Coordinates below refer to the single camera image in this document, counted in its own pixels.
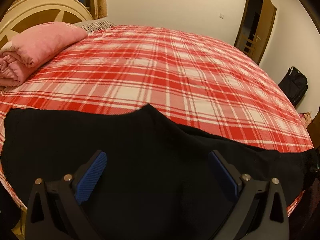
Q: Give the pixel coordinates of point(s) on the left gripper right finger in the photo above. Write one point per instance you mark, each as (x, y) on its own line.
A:
(258, 207)

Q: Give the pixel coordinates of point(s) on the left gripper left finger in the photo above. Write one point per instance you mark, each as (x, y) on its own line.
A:
(54, 208)

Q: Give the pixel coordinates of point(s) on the black pants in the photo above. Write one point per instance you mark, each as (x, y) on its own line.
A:
(156, 184)

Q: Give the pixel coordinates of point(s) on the dark brown cabinet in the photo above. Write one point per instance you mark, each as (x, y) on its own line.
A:
(314, 131)

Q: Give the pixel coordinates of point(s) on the red plaid bed sheet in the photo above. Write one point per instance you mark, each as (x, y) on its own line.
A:
(194, 80)

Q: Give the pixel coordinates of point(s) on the pink folded quilt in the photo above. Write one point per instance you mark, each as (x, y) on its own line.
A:
(24, 53)

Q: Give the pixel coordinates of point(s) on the striped grey pillow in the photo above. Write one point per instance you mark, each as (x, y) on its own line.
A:
(95, 25)

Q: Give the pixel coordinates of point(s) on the brown wooden door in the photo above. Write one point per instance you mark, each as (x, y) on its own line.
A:
(255, 28)

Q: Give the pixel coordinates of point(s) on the cream wooden headboard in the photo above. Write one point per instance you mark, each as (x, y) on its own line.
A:
(28, 13)

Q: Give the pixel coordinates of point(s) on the black bag by wall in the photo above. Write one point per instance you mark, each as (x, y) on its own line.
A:
(294, 85)

